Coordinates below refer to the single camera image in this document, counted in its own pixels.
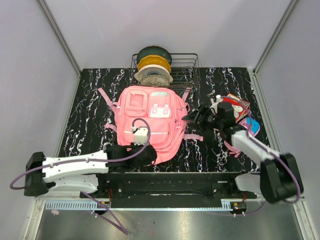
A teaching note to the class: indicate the yellow plate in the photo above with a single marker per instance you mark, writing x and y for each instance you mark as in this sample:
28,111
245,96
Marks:
154,60

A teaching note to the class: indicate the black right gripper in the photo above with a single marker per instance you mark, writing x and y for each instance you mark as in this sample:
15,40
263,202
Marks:
193,116

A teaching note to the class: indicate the aluminium front rail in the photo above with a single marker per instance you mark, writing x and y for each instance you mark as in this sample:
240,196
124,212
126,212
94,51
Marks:
147,203

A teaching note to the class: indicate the red top activity book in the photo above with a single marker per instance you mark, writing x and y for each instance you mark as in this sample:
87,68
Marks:
239,106

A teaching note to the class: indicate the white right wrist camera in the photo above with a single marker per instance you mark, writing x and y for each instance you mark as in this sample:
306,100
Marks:
214,102

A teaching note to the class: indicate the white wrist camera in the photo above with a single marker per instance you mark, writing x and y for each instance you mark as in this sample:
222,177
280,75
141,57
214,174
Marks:
141,135
214,102

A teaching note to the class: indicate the grey patterned plate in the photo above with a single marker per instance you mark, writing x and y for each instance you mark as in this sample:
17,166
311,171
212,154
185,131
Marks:
155,81

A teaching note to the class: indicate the pink student backpack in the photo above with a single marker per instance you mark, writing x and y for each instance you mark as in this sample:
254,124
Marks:
160,108

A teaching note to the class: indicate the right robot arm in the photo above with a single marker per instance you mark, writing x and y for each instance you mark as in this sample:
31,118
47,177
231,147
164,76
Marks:
279,177

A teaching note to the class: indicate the black wire dish rack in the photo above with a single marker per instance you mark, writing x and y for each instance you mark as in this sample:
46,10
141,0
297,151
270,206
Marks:
184,72

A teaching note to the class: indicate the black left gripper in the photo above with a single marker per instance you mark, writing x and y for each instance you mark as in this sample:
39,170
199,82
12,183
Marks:
135,147

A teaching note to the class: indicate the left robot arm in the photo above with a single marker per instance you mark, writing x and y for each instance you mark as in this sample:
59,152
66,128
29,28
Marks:
78,173

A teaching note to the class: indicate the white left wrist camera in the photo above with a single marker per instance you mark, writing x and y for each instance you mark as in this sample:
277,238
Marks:
141,135

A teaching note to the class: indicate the pink purple pencil case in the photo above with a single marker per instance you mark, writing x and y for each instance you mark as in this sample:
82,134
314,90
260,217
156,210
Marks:
253,125

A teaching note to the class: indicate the dark green plate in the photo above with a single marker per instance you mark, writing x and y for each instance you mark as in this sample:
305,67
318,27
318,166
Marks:
154,50

